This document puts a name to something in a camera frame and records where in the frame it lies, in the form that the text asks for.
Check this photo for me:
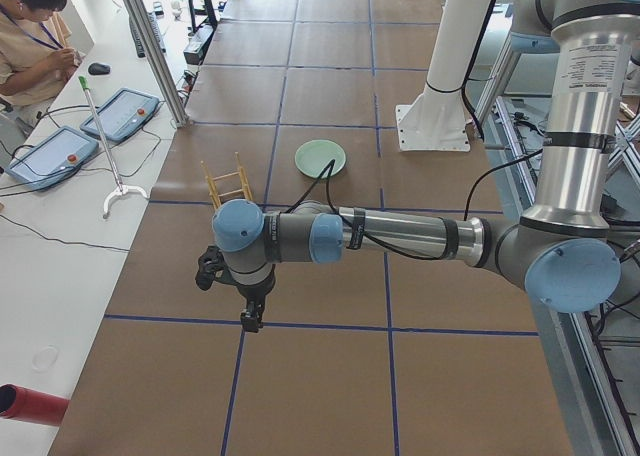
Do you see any near teach pendant tablet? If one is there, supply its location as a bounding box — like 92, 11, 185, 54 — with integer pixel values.
5, 126, 98, 191

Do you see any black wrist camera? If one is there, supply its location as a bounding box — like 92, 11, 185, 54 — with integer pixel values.
195, 245, 233, 291

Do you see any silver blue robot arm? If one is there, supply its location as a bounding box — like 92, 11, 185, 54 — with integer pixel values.
196, 0, 639, 332

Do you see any blue tape vertical strip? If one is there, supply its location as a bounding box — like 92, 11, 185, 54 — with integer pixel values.
220, 329, 245, 456

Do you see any black computer mouse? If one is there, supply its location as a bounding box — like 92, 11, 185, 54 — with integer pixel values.
88, 62, 111, 76

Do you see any light green plate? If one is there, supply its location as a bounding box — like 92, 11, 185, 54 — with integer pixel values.
294, 139, 347, 178

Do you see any far teach pendant tablet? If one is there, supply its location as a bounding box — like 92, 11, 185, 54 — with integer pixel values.
96, 88, 160, 143

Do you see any wooden dish rack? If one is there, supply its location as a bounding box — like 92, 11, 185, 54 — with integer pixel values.
200, 152, 254, 210

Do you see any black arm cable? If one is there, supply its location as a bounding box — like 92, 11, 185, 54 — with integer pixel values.
284, 158, 539, 260

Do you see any black keyboard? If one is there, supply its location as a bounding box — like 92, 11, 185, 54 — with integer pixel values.
128, 9, 166, 60

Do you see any black pendant cable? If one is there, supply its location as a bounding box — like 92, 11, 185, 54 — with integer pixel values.
0, 104, 163, 252

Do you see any teach pendant tablet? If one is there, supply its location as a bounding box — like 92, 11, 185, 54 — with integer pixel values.
5, 126, 98, 191
96, 88, 160, 143

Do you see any blue tape horizontal strip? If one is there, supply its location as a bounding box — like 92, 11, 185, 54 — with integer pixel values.
103, 314, 539, 337

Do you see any white reacher grabber stick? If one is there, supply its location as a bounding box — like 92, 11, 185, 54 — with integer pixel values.
78, 76, 149, 220

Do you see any aluminium frame post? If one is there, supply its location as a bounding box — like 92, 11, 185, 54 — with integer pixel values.
123, 0, 189, 128

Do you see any brown paper table cover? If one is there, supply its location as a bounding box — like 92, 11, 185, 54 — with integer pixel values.
54, 0, 576, 456

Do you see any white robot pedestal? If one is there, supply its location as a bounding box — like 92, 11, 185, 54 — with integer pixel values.
396, 0, 496, 152

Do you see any aluminium side frame rail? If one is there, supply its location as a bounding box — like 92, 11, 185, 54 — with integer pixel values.
476, 39, 639, 455

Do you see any red cylinder tube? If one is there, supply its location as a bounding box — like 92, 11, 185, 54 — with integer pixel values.
1, 384, 69, 426

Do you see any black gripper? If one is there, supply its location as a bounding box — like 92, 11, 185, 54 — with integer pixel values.
237, 274, 274, 332

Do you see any seated person beige shirt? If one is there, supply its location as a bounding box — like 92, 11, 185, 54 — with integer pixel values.
1, 0, 84, 127

